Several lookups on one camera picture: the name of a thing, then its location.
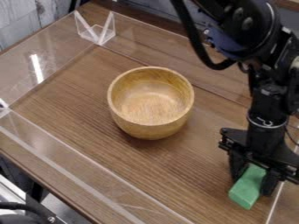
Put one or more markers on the black metal table bracket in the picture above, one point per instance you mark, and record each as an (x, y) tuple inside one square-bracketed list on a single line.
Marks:
[(41, 213)]

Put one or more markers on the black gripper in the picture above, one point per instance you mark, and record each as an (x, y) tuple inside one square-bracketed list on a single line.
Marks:
[(279, 161)]

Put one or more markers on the green rectangular block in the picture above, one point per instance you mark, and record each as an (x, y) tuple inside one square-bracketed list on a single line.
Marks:
[(244, 192)]

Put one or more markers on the brown wooden bowl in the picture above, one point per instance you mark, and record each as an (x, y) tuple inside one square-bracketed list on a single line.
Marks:
[(149, 100)]

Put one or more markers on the clear acrylic corner bracket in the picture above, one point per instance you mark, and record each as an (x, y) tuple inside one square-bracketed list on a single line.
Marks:
[(98, 34)]

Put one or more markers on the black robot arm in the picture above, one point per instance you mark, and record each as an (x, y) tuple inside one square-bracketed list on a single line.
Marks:
[(247, 33)]

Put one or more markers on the clear acrylic tray wall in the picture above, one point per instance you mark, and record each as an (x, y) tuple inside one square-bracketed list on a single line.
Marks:
[(90, 188)]

